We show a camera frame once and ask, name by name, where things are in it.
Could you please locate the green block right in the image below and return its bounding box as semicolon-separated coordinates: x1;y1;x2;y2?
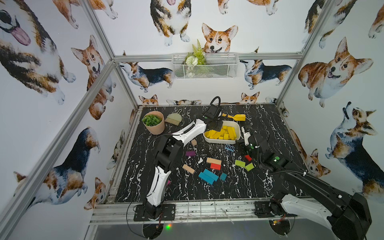
245;163;255;172

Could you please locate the yellow toy shovel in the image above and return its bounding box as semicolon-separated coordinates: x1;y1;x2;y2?
222;114;246;122

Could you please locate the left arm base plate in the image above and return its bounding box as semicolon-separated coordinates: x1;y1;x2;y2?
134;204;176;222

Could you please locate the terracotta pot with plant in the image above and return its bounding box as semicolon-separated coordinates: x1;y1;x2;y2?
142;111;165;135

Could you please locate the artificial fern and flower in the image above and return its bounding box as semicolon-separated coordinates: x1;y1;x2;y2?
183;40;207;78

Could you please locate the teal long block front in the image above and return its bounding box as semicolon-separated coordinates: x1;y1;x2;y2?
199;172;215;185

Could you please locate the natural wood block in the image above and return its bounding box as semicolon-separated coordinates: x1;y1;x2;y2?
207;158;222;165
183;164;195;175

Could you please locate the green block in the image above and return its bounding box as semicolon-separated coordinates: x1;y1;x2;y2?
245;163;255;172
235;160;246;168

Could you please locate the green block left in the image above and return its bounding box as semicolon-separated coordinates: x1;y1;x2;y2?
235;160;246;168

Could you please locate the purple block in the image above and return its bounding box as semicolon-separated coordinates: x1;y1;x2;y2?
186;151;196;157

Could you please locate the red block in pile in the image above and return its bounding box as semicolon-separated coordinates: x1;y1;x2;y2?
210;163;221;171

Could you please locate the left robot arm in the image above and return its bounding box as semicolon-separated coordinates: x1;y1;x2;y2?
143;96;224;218

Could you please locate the small teal block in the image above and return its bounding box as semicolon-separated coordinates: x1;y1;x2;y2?
220;173;227;182

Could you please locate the white plastic bin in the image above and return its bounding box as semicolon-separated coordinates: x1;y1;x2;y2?
204;121;241;145

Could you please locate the teal long block rear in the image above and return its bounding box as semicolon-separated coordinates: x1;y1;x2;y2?
204;169;219;182

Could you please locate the natural wood block lower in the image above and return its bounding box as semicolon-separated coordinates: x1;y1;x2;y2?
183;164;195;175

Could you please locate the natural wood block upper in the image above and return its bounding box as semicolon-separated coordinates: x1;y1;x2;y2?
207;158;222;165

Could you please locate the blue grid block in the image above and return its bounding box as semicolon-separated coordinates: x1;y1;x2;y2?
225;144;235;152

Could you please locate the teal long block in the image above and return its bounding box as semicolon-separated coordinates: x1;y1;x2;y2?
204;169;219;182
199;172;215;185

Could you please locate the white wire wall basket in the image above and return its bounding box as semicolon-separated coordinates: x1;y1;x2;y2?
172;53;240;79

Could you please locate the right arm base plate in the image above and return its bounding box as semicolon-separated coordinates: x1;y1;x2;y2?
254;201;297;218

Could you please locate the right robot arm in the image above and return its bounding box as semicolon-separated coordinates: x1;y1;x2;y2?
240;127;372;240

